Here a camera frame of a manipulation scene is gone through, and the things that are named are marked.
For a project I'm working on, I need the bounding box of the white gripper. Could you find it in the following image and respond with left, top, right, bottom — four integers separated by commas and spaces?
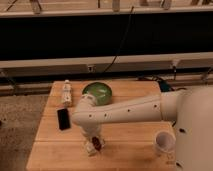
82, 125, 101, 142

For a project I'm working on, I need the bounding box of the red pepper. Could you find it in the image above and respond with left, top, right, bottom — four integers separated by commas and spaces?
92, 137, 102, 151

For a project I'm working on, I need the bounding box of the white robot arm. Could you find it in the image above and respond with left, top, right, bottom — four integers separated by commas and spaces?
72, 86, 213, 171

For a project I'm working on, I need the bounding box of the black phone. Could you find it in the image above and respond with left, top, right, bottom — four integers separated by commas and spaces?
57, 108, 70, 130

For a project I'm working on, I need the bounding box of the green bowl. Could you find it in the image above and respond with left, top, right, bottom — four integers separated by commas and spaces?
82, 82, 112, 106

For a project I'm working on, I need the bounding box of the white plastic bottle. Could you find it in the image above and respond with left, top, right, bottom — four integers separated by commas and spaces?
61, 80, 72, 107

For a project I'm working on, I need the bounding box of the white cup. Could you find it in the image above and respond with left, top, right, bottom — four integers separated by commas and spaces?
153, 131, 176, 156

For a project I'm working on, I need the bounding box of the teal object behind table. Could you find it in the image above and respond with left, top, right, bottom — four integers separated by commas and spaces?
159, 81, 172, 92

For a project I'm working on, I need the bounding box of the black hanging cable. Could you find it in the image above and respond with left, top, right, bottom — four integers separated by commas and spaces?
101, 4, 136, 74

